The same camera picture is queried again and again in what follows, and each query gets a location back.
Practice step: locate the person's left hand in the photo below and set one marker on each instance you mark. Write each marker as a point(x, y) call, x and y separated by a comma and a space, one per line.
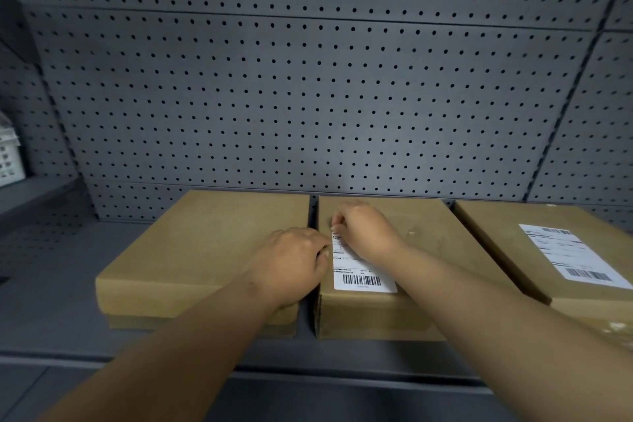
point(292, 268)

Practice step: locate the person's right forearm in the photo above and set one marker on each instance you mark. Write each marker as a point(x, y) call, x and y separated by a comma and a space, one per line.
point(519, 347)

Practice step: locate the white barcode label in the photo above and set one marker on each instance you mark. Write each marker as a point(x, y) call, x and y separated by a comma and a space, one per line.
point(361, 278)
point(564, 251)

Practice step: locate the grey metal shelf board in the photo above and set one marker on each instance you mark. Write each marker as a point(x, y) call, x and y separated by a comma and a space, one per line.
point(49, 313)
point(39, 189)
point(12, 26)
point(346, 404)

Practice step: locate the white plastic lattice basket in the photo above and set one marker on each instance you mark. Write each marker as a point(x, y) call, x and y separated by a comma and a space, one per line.
point(10, 159)

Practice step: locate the brown cardboard box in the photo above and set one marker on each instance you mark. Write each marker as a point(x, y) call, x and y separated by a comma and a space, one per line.
point(198, 248)
point(494, 229)
point(445, 238)

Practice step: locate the grey pegboard back panel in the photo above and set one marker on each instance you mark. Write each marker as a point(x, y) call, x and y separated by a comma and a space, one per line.
point(321, 90)

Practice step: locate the person's left forearm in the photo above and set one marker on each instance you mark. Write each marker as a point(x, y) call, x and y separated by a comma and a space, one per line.
point(163, 367)

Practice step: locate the person's right hand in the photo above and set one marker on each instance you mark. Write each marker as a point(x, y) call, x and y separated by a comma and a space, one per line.
point(371, 234)

